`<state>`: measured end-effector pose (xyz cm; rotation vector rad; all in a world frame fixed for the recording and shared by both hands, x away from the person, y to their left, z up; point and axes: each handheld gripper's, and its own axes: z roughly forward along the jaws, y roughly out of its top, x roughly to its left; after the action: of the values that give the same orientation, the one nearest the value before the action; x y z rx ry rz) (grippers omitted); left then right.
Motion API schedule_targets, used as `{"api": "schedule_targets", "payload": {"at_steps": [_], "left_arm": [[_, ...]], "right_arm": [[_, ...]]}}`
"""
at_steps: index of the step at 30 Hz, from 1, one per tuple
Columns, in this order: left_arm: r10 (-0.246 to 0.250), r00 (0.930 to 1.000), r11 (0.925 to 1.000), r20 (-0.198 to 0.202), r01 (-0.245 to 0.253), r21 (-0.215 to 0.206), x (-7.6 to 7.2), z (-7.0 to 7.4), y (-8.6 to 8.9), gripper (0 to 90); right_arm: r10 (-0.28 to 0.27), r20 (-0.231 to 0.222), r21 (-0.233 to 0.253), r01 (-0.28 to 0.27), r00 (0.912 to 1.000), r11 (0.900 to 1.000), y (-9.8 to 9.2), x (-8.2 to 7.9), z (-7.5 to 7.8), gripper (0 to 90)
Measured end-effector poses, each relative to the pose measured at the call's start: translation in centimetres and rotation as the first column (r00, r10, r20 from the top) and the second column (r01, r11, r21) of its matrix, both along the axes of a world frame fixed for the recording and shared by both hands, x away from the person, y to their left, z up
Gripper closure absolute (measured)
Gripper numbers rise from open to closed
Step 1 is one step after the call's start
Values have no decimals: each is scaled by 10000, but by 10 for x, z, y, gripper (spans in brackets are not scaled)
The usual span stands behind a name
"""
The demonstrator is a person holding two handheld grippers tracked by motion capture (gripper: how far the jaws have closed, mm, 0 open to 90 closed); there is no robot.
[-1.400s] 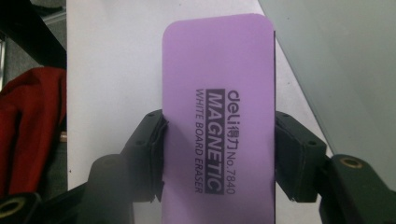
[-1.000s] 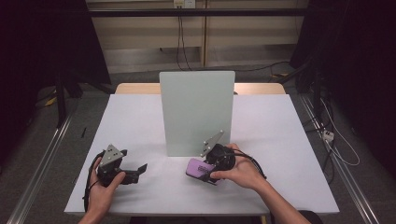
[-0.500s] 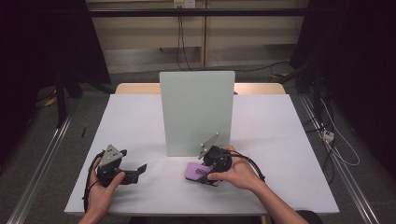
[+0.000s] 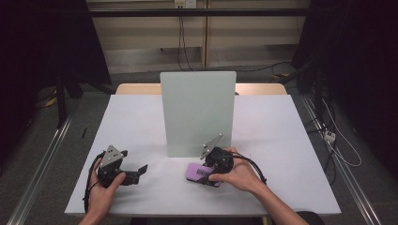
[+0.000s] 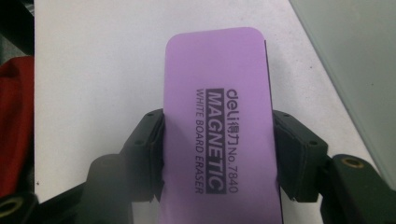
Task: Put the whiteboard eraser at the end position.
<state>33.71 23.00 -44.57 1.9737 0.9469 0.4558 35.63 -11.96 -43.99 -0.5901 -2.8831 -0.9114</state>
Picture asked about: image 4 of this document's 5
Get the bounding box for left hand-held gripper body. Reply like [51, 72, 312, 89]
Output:
[97, 144, 130, 189]

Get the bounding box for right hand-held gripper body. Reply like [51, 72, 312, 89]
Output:
[199, 132, 236, 175]

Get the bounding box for purple whiteboard eraser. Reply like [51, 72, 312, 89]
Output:
[185, 161, 222, 188]

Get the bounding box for person's right hand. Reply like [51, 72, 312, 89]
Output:
[207, 146, 268, 195]

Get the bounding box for person's left hand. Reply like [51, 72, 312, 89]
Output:
[88, 157, 128, 216]

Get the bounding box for white table mat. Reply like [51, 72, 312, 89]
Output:
[64, 94, 343, 218]

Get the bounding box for frosted glass whiteboard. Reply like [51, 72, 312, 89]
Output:
[160, 70, 237, 158]

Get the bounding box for wooden table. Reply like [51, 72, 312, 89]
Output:
[115, 82, 288, 97]

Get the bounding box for black metal stand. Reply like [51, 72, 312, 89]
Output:
[54, 69, 69, 129]

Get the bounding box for white power strip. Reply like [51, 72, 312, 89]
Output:
[323, 129, 337, 143]

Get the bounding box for black curtain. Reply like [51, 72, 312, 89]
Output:
[0, 0, 113, 163]
[290, 0, 398, 181]

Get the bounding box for black horizontal bar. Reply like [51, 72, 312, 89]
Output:
[87, 7, 315, 18]

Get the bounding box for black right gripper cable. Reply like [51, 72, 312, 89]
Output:
[230, 152, 268, 186]

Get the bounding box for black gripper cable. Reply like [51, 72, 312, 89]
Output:
[83, 151, 106, 215]
[230, 152, 268, 186]

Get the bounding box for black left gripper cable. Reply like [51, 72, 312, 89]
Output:
[83, 151, 106, 215]

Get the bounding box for aluminium floor rail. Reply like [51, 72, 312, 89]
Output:
[6, 114, 75, 225]
[299, 93, 382, 225]

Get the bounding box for black hanging cables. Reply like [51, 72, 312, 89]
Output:
[176, 15, 194, 72]

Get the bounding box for white cable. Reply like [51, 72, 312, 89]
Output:
[321, 98, 363, 168]

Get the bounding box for white wall socket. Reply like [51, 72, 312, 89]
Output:
[174, 0, 198, 9]

